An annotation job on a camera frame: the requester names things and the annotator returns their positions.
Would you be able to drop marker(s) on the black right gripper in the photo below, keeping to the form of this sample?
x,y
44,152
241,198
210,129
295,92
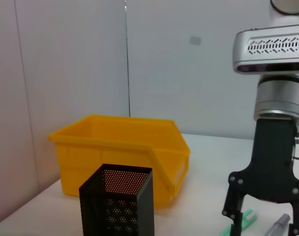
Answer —
x,y
272,159

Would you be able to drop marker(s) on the grey marker pen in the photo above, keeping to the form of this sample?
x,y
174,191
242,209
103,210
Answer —
x,y
279,225

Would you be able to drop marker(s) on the mint green pen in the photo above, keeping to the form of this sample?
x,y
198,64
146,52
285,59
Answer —
x,y
249,216

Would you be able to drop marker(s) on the black mesh pen holder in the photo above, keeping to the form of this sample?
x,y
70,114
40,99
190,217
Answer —
x,y
115,209

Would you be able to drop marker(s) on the yellow plastic bin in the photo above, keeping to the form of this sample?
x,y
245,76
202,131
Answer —
x,y
90,152

